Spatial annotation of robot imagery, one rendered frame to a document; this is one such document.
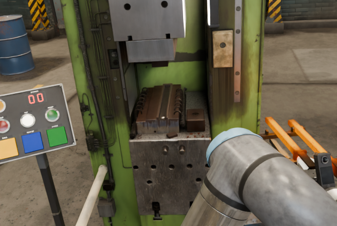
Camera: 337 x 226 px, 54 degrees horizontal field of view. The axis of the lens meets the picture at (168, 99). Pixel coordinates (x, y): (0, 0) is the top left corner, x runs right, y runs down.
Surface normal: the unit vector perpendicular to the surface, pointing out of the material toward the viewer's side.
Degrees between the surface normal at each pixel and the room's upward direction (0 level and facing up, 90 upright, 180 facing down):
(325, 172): 60
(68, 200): 0
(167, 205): 90
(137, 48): 90
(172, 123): 90
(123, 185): 90
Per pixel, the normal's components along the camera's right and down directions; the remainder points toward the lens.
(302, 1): -0.18, 0.40
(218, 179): -0.74, -0.22
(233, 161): -0.79, -0.37
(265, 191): -0.57, -0.19
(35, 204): -0.07, -0.91
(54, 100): 0.28, -0.14
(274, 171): -0.18, -0.72
